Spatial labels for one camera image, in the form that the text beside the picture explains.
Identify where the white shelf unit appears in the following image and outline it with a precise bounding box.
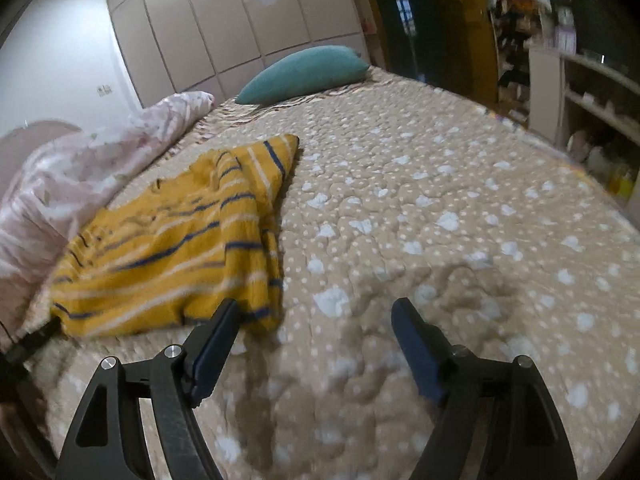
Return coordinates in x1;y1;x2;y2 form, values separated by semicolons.
525;0;640;211

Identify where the beige patterned bed quilt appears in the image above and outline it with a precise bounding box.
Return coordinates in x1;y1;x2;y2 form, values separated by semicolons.
15;65;640;480

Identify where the yellow striped shirt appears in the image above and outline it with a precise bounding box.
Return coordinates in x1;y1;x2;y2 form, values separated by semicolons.
50;134;300;337

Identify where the pink padded headboard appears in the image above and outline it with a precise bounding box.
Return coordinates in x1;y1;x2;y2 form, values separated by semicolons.
0;119;83;176

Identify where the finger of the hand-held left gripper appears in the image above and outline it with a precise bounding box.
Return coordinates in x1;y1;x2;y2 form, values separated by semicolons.
7;319;62;362

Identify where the pink floral comforter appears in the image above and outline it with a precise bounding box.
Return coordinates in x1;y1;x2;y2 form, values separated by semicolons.
0;91;216;331

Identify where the beige wardrobe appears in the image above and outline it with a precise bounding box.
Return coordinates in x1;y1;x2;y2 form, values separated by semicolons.
104;0;381;111

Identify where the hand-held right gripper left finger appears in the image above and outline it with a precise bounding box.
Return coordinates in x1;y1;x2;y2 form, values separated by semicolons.
54;299;242;480

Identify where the brown wooden door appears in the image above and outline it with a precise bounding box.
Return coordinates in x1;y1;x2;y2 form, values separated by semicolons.
360;0;501;106

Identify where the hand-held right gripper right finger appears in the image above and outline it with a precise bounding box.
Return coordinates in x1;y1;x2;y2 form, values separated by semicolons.
391;297;578;480

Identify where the red and dark clutter pile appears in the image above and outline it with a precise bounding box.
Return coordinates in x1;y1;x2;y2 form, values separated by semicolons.
492;0;548;91

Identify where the teal pillow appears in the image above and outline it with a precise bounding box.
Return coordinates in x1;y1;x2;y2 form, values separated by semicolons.
235;45;371;106

